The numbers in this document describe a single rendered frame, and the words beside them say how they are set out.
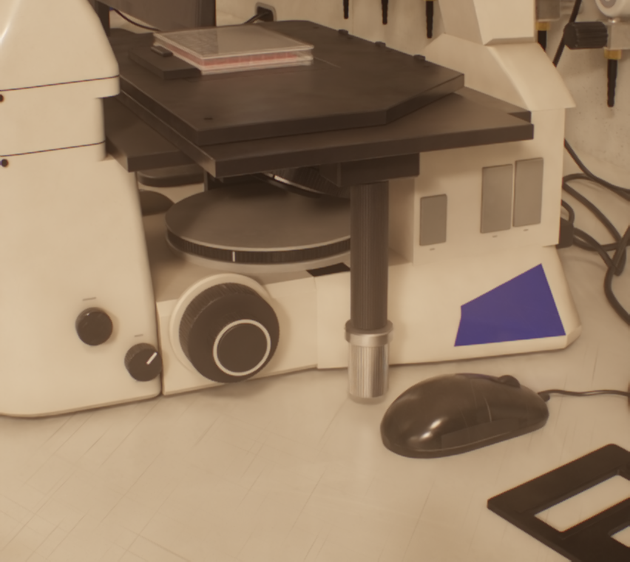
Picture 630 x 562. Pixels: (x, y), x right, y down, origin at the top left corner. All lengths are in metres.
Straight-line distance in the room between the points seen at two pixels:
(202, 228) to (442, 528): 0.31
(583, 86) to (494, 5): 0.54
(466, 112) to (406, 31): 1.07
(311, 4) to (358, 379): 1.45
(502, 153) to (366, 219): 0.15
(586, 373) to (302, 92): 0.29
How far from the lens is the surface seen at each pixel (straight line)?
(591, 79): 1.39
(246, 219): 0.85
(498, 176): 0.82
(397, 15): 1.82
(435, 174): 0.80
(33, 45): 0.69
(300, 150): 0.63
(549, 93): 0.85
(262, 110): 0.68
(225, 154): 0.63
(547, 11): 1.35
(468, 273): 0.83
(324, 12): 2.08
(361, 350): 0.74
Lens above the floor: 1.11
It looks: 20 degrees down
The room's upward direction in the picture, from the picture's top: 1 degrees counter-clockwise
